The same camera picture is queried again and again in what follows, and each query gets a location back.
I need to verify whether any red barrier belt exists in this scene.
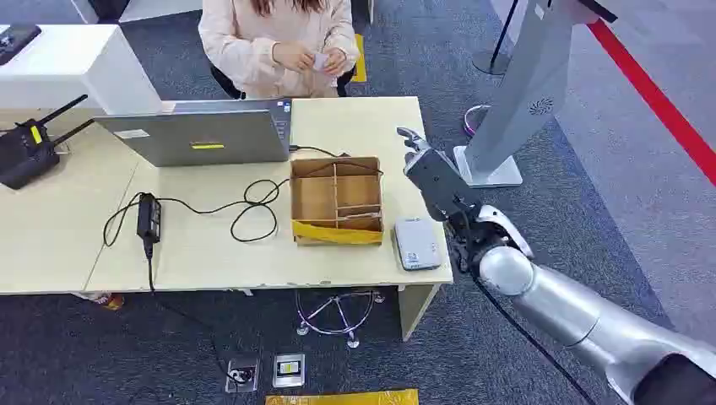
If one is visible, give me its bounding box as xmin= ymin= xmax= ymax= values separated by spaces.
xmin=586 ymin=18 xmax=716 ymax=188

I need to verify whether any silver floor socket with plug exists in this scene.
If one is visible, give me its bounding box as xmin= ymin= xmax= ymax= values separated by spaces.
xmin=225 ymin=356 xmax=261 ymax=395

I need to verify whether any wooden compartment card box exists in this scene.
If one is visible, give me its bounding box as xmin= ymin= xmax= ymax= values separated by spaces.
xmin=289 ymin=155 xmax=386 ymax=247

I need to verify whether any pale wooden desk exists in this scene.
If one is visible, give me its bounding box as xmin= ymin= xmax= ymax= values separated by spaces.
xmin=0 ymin=96 xmax=454 ymax=343

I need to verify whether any person's left hand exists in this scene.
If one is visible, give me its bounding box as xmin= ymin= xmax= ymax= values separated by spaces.
xmin=323 ymin=47 xmax=351 ymax=77

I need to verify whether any chrome chair base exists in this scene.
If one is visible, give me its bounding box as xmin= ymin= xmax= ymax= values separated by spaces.
xmin=295 ymin=288 xmax=387 ymax=350

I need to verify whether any black router with antennas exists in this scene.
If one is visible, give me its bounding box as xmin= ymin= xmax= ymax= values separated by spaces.
xmin=0 ymin=94 xmax=95 ymax=192

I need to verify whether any person's right hand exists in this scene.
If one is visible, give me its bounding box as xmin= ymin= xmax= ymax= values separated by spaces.
xmin=272 ymin=41 xmax=316 ymax=73

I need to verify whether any black power cable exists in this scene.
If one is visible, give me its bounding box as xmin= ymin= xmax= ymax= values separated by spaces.
xmin=102 ymin=144 xmax=351 ymax=386

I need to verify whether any purple rimmed round base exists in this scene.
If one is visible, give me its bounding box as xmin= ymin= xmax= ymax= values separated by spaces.
xmin=462 ymin=104 xmax=492 ymax=138

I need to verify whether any person's hand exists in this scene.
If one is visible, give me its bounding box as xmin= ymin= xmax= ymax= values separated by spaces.
xmin=272 ymin=41 xmax=316 ymax=73
xmin=323 ymin=47 xmax=351 ymax=77

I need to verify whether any grey laptop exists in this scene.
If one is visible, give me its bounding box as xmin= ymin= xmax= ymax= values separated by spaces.
xmin=92 ymin=98 xmax=294 ymax=168

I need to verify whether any black device on cabinet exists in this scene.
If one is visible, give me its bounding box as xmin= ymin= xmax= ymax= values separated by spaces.
xmin=0 ymin=23 xmax=43 ymax=67

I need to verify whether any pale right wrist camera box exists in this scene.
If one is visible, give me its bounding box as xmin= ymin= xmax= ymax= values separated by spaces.
xmin=476 ymin=204 xmax=534 ymax=259

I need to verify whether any grey kiosk stand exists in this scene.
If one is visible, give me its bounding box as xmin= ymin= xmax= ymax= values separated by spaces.
xmin=453 ymin=0 xmax=619 ymax=189

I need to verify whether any yellow floor marker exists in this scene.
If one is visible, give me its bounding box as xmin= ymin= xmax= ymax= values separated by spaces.
xmin=350 ymin=33 xmax=369 ymax=84

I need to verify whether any person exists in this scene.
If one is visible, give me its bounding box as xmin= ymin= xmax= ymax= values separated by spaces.
xmin=198 ymin=0 xmax=361 ymax=100

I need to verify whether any white cabinet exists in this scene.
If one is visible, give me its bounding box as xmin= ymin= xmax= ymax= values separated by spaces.
xmin=0 ymin=23 xmax=164 ymax=116

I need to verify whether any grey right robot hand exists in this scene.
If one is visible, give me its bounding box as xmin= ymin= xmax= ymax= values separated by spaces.
xmin=396 ymin=126 xmax=483 ymax=224

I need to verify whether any silver floor socket plate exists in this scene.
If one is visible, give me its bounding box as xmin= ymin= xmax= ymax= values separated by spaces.
xmin=272 ymin=353 xmax=307 ymax=390

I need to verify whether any black stanchion post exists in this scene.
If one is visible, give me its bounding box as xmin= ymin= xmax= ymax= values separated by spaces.
xmin=472 ymin=0 xmax=521 ymax=77

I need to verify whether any black power adapter brick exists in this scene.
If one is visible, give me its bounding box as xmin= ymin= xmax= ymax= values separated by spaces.
xmin=137 ymin=192 xmax=163 ymax=245

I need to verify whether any white card reader device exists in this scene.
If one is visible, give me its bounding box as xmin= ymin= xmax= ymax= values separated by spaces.
xmin=393 ymin=217 xmax=443 ymax=273

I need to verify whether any yellow floor tape strip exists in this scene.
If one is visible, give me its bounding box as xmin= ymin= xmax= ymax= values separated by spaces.
xmin=264 ymin=388 xmax=420 ymax=405

